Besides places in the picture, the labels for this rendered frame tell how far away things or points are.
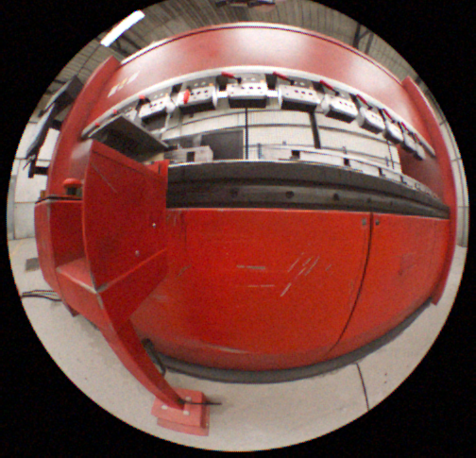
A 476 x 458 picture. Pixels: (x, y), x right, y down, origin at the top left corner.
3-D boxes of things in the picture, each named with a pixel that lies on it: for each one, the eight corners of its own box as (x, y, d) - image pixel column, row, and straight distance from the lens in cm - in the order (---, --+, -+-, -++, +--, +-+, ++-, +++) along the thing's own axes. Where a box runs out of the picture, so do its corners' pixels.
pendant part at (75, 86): (21, 177, 189) (50, 97, 221) (35, 179, 195) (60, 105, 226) (31, 164, 141) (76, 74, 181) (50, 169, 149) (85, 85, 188)
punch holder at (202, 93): (175, 105, 67) (182, 80, 78) (183, 115, 73) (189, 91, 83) (212, 97, 62) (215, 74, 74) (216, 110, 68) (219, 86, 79)
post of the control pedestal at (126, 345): (168, 406, 69) (78, 283, 27) (171, 397, 70) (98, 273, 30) (183, 410, 67) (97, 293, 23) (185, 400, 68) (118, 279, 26)
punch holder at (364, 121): (366, 120, 79) (355, 93, 89) (358, 127, 84) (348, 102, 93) (385, 129, 90) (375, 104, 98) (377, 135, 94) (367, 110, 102)
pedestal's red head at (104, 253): (43, 280, 32) (39, 161, 31) (93, 259, 38) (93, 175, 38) (116, 336, 15) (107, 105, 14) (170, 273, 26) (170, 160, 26)
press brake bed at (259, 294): (80, 313, 149) (58, 204, 128) (95, 305, 155) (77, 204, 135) (431, 303, 195) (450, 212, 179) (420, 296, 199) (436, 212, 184)
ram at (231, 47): (80, 137, 144) (114, 71, 191) (87, 140, 146) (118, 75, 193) (435, 156, 191) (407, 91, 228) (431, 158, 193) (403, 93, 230)
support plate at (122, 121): (87, 138, 57) (88, 135, 57) (133, 156, 71) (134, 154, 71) (121, 115, 43) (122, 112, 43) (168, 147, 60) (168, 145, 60)
